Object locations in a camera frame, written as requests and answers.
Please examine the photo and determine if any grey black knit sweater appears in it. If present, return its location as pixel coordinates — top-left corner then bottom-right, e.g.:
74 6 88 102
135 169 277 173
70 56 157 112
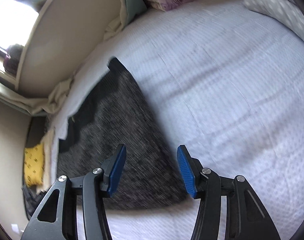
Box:
57 58 187 210

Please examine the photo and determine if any white quilted bed cover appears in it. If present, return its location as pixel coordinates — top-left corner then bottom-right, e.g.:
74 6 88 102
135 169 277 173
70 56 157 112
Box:
50 0 304 239

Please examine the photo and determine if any dark object on windowsill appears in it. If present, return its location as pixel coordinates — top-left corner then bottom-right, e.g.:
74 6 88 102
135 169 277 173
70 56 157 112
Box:
3 44 24 77

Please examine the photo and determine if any grey polka dot duvet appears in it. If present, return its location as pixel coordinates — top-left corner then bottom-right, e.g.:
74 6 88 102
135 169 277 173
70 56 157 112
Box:
244 0 304 41

